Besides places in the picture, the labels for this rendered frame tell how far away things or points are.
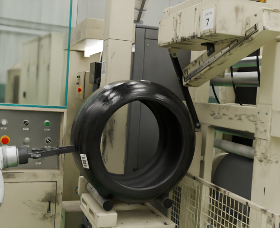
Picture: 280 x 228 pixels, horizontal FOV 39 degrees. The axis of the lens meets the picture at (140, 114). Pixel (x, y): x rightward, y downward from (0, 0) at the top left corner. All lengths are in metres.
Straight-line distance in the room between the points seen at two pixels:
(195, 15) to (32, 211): 1.43
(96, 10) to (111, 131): 9.66
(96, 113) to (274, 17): 0.80
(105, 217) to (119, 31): 0.93
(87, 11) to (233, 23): 9.99
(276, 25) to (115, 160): 1.04
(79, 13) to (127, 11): 9.32
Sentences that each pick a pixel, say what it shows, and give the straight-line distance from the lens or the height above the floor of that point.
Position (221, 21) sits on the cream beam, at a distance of 1.60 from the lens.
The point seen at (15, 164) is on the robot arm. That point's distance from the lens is 1.71.
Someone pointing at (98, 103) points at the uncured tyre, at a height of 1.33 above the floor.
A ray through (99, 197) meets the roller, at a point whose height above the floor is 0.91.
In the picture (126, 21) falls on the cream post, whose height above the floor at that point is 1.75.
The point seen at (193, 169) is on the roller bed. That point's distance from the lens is 2.20.
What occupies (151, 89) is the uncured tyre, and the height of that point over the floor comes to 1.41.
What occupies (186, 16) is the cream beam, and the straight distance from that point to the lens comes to 1.83.
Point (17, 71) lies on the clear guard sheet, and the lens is 2.34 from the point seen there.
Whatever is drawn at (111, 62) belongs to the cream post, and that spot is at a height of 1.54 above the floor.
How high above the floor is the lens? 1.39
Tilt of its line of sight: 3 degrees down
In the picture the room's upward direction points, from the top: 4 degrees clockwise
